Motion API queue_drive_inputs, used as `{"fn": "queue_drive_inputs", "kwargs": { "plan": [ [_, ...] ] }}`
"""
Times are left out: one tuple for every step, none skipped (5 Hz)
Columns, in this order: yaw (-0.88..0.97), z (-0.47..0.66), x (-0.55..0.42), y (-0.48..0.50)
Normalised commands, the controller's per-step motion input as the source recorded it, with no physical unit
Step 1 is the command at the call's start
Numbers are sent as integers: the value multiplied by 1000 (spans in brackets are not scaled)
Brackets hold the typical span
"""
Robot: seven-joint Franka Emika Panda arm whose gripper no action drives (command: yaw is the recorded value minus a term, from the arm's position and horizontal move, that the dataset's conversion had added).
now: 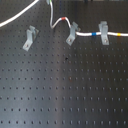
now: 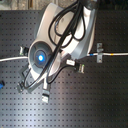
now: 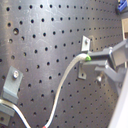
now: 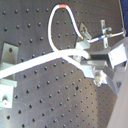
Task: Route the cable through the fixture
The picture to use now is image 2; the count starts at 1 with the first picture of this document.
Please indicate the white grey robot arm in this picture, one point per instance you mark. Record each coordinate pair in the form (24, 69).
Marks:
(60, 32)

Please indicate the black perforated breadboard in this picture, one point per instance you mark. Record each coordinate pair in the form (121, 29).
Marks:
(98, 98)

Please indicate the grey metal cable clip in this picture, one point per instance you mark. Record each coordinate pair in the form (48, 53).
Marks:
(99, 52)

